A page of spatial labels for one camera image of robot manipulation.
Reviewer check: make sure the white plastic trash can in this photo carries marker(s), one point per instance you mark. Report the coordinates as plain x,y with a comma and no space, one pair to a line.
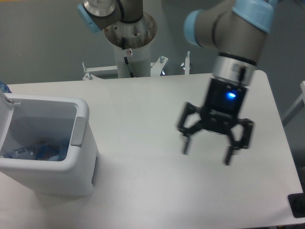
27,120

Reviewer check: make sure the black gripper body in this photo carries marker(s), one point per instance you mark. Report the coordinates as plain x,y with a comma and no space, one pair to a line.
222,105

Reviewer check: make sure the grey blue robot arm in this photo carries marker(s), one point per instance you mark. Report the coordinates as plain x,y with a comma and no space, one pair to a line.
236,28

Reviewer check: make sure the crushed clear plastic bottle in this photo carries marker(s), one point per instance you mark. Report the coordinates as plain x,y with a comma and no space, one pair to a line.
49,151

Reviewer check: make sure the white metal base frame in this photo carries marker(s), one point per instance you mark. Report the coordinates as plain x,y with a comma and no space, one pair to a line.
127,69

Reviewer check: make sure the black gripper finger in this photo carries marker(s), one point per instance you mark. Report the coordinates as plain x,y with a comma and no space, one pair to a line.
188,124
243,142

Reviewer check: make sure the black device at table edge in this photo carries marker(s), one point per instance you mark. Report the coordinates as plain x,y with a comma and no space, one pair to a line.
297,204

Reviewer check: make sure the blue object at left edge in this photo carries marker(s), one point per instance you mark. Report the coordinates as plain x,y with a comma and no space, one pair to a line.
4,88

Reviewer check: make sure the white frame at right edge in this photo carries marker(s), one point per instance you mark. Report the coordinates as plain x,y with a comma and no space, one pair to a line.
296,106

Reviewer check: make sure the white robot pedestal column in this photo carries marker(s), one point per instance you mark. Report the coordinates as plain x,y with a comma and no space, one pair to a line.
132,40

